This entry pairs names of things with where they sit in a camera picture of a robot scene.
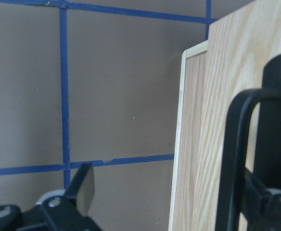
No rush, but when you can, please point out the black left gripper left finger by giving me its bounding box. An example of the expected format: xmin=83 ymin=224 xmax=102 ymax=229
xmin=64 ymin=163 xmax=95 ymax=216

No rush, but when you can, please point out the light wooden drawer cabinet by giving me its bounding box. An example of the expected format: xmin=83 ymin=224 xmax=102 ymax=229
xmin=195 ymin=0 xmax=281 ymax=231

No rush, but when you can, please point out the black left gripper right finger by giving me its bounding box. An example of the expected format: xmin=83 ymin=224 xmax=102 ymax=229
xmin=217 ymin=89 xmax=281 ymax=231

